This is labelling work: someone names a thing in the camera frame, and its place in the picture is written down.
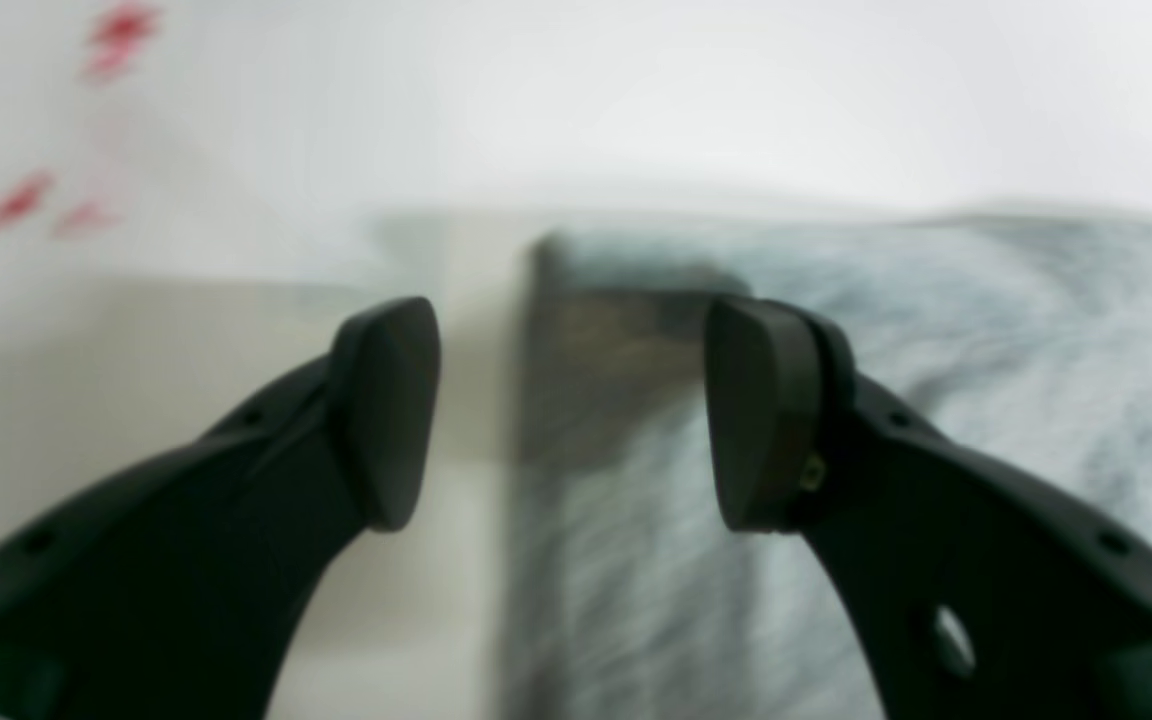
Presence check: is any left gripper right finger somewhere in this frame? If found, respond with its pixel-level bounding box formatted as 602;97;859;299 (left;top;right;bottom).
704;296;1152;719

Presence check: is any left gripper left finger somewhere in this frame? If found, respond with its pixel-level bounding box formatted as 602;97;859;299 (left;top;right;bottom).
0;297;442;719

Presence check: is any grey t-shirt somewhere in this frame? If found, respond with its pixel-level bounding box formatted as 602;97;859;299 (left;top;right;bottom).
495;215;1152;719

